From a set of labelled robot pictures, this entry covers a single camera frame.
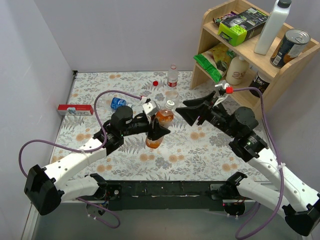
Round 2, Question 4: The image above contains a black jar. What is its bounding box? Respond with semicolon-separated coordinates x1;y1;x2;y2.
249;71;271;94

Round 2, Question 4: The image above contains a snack packet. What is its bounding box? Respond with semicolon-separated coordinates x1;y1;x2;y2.
213;11;237;26

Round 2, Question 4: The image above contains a wooden shelf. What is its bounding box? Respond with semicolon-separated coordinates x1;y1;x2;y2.
197;0;320;120

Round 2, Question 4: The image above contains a red label water bottle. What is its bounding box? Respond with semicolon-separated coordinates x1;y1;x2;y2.
167;64;179;88

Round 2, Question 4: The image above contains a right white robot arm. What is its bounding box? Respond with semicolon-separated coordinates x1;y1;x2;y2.
176;93;320;237

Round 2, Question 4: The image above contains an orange juice bottle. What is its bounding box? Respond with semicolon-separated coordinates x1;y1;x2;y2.
145;108;174;149

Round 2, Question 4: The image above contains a white tall bottle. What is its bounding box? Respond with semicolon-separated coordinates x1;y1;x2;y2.
254;0;292;55

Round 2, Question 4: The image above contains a green black box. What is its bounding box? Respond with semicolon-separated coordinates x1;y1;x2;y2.
218;7;268;47

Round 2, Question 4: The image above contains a purple cable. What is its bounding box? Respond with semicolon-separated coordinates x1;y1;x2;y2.
18;89;148;229
231;86;285;240

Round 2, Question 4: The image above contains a black base frame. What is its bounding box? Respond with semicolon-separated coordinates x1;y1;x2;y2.
77;172;260;218

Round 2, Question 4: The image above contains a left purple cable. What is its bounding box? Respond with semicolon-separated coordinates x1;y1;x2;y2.
18;89;148;229

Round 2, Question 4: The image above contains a blue label water bottle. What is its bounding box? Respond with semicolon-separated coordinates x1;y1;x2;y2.
97;96;133;111

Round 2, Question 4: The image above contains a clear jar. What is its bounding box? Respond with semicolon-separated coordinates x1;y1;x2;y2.
165;90;180;108

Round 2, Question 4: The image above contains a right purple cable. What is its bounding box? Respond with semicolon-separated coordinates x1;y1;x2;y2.
231;86;285;240

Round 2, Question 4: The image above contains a red toothpaste box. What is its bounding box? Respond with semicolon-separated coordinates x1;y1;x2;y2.
57;104;94;116

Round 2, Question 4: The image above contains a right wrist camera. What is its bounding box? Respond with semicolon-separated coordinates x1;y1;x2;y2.
213;80;234;107

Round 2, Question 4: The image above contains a green chip bag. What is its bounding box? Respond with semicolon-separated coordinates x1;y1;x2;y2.
193;42;237;83

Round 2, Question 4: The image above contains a tin can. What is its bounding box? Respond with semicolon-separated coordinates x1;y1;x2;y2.
270;28;311;68

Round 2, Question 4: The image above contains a cream round bottle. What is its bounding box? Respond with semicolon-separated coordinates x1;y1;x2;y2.
225;56;250;85

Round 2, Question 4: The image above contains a white juice bottle cap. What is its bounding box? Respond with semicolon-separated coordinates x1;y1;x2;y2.
165;100;175;110

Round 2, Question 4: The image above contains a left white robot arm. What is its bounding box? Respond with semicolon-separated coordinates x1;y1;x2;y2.
24;106;170;216

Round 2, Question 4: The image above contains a red bottle cap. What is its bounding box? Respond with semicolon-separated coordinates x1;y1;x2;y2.
153;80;159;87

